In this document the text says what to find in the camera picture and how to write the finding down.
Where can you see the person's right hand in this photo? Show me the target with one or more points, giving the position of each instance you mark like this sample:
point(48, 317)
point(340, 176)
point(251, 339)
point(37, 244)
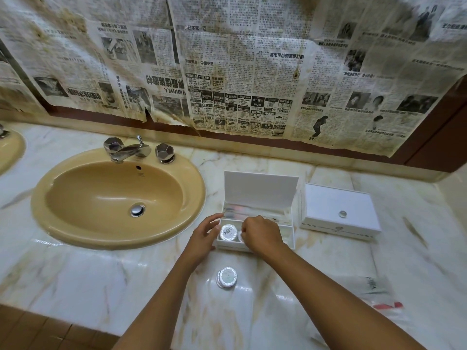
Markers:
point(264, 235)

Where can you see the person's left hand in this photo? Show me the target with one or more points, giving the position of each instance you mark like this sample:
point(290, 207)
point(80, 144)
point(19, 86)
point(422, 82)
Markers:
point(202, 236)

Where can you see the person's right fingers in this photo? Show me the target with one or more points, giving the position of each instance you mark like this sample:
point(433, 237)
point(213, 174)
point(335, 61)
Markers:
point(247, 231)

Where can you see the person's left thumb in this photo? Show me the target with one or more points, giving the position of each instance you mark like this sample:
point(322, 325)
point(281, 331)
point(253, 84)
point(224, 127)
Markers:
point(216, 230)

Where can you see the silver round foil packet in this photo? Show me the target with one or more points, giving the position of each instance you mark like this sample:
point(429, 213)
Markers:
point(240, 236)
point(227, 277)
point(227, 230)

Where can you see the white hinged box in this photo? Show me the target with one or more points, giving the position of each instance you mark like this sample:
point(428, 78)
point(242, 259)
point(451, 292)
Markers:
point(261, 189)

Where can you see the person's left forearm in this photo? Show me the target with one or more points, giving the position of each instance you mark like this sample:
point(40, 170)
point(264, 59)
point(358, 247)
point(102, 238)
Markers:
point(160, 302)

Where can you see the person's right forearm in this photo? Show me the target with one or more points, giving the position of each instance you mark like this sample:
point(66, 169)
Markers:
point(328, 302)

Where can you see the chrome sink drain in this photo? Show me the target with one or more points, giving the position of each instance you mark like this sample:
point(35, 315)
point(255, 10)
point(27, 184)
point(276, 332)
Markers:
point(138, 209)

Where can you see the chrome faceted tap knob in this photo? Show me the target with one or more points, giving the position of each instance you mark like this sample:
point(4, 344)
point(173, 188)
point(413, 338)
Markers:
point(164, 152)
point(112, 145)

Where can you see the closed white box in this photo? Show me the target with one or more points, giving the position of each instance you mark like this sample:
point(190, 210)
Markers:
point(339, 200)

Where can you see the chrome faucet spout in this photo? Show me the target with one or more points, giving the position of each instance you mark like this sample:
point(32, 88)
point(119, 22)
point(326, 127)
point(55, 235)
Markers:
point(129, 152)

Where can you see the beige oval sink basin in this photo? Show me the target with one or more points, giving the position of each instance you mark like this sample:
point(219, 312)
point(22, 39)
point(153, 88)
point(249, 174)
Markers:
point(9, 153)
point(91, 193)

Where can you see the clear plastic bag red strip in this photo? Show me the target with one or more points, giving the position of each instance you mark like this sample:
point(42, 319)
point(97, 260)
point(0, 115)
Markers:
point(368, 291)

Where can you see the stained newspaper sheet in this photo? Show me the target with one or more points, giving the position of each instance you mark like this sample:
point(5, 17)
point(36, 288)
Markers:
point(40, 50)
point(240, 69)
point(383, 76)
point(131, 58)

